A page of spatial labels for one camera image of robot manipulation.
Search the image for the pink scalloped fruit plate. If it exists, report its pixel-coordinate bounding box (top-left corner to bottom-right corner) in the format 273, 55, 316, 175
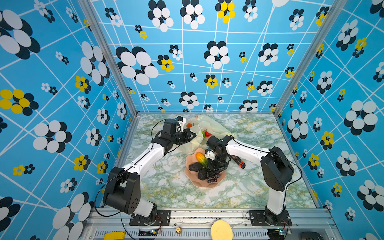
185, 148, 227, 188

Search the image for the dark purple grape bunch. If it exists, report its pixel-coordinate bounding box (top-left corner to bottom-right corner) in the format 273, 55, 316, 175
206, 173, 221, 184

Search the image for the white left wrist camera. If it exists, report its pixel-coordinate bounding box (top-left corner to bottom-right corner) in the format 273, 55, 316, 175
175, 116, 187, 132

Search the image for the yellow box on rail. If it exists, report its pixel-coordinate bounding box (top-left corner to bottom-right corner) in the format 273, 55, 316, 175
104, 232, 127, 240

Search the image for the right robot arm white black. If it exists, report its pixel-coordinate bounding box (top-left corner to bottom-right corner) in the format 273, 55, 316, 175
207, 136, 295, 226

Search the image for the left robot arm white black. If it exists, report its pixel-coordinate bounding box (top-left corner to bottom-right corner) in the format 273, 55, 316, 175
103, 129, 197, 218

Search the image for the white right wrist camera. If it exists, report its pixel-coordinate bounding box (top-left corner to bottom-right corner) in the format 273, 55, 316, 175
205, 149, 216, 162

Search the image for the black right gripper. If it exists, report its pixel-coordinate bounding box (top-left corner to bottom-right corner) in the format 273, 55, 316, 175
205, 154, 227, 176

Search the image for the dark avocado fruit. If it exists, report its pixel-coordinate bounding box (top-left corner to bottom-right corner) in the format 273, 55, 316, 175
189, 163, 204, 172
198, 168, 209, 181

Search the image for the translucent yellowish plastic bag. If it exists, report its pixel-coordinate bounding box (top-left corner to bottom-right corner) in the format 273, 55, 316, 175
178, 115, 238, 154

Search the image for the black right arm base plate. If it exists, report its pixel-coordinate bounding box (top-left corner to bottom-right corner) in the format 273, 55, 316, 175
246, 209, 292, 228

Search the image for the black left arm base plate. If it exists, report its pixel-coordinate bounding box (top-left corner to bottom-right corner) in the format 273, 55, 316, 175
129, 210, 171, 226

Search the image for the red black utility knife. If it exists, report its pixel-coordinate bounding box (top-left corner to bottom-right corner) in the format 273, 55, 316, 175
232, 156, 246, 169

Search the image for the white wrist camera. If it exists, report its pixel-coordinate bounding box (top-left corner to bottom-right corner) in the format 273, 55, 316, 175
175, 116, 187, 132
205, 149, 216, 162

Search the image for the aluminium front rail frame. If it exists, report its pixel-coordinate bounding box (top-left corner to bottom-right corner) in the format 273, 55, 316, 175
80, 208, 343, 240

